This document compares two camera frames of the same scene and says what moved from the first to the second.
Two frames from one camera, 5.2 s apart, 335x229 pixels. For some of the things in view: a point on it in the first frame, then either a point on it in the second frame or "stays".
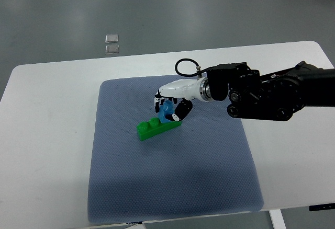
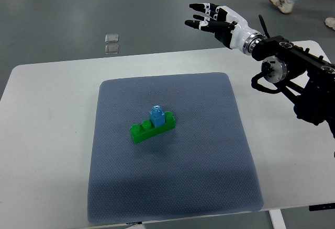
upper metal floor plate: [111, 38] stays
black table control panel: [330, 206] stays
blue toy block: [167, 107] to [156, 116]
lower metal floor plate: [112, 49] stays
